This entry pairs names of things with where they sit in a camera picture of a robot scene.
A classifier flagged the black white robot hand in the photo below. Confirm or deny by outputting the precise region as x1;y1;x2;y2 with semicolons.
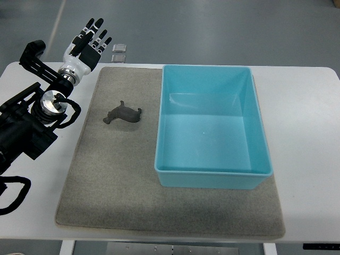
58;18;112;86

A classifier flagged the brown hippo toy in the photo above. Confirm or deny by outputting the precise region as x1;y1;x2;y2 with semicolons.
103;100;142;124

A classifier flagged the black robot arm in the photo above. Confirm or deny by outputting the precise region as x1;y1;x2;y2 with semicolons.
1;40;81;173

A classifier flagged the blue plastic box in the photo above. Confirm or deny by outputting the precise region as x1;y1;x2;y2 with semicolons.
155;65;273;190

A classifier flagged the lower floor socket plate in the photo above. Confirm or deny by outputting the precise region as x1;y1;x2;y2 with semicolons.
111;54;126;63

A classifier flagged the floor socket plate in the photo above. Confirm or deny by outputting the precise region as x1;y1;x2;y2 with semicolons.
111;54;126;63
112;44;127;53

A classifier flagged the upper floor socket plate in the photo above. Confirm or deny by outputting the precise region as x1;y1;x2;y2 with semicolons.
112;44;127;53

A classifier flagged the black table control panel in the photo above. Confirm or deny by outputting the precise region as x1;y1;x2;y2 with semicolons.
303;243;340;251

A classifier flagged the metal table frame plate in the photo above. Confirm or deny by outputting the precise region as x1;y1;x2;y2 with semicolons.
106;242;240;255

